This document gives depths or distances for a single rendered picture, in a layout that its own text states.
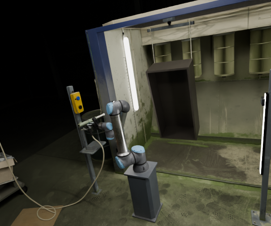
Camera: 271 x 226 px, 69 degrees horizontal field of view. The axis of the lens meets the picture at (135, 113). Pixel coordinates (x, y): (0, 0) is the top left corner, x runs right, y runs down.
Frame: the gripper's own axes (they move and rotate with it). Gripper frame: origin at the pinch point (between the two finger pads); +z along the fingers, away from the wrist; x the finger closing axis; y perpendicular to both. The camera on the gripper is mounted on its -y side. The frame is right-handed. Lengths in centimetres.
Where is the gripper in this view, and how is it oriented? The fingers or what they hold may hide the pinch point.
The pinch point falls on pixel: (88, 123)
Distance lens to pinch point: 266.0
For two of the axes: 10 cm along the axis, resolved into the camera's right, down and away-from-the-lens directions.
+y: 1.9, 9.3, 3.2
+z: -8.6, 0.0, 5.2
